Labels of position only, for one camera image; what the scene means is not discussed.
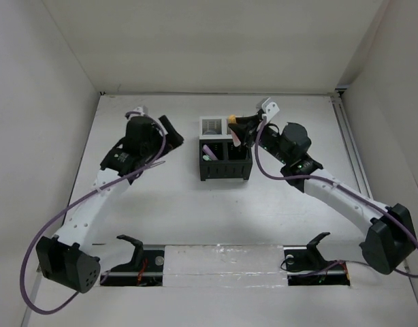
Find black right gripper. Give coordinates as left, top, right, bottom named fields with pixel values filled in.
left=229, top=113, right=291, bottom=165

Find orange capped clear marker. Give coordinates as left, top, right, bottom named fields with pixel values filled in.
left=228, top=114, right=240, bottom=146

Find clear jar of paperclips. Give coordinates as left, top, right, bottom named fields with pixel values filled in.
left=203, top=129, right=219, bottom=135

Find black handled scissors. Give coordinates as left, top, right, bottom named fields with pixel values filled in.
left=138, top=160, right=165, bottom=172

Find pink highlighter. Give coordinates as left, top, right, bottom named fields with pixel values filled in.
left=202, top=144, right=218, bottom=161

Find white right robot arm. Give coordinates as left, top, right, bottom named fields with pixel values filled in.
left=227, top=114, right=418, bottom=275

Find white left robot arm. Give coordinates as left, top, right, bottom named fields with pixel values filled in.
left=35, top=112, right=184, bottom=294

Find white slotted organizer box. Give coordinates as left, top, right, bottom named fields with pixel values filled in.
left=199, top=116, right=232, bottom=140

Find black slotted organizer box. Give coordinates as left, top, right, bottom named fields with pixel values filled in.
left=199, top=140, right=253, bottom=181

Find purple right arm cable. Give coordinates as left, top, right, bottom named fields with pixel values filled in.
left=253, top=117, right=418, bottom=279

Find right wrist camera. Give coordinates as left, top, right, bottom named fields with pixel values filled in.
left=256, top=97, right=280, bottom=123

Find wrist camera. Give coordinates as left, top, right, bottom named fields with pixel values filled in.
left=125, top=106, right=148, bottom=119
left=256, top=97, right=280, bottom=123

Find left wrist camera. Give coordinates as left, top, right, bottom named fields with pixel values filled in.
left=125, top=106, right=148, bottom=119

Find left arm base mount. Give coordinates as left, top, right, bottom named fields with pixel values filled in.
left=99, top=234, right=165, bottom=287

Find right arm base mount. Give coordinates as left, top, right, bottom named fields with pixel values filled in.
left=280, top=232, right=351, bottom=286

